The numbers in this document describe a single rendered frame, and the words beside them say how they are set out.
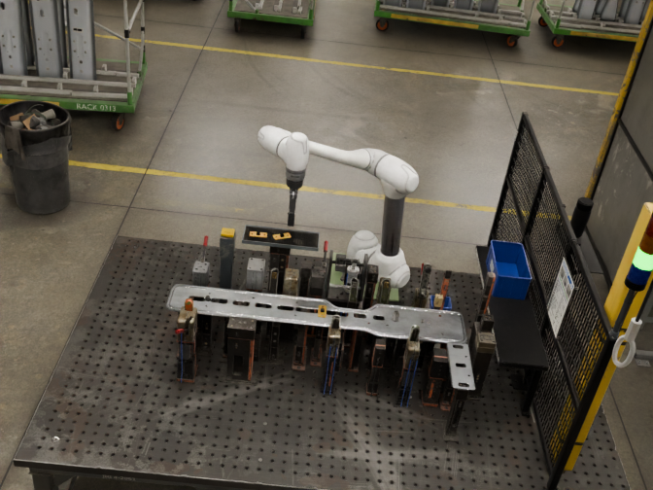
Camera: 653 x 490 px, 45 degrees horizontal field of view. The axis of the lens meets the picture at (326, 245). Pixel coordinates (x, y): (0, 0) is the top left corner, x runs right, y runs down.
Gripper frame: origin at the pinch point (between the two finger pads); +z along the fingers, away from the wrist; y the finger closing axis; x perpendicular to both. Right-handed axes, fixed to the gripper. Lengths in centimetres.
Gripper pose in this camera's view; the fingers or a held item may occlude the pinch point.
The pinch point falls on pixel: (291, 215)
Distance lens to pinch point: 364.6
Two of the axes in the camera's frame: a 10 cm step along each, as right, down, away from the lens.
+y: -0.1, 5.7, -8.2
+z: -1.0, 8.2, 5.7
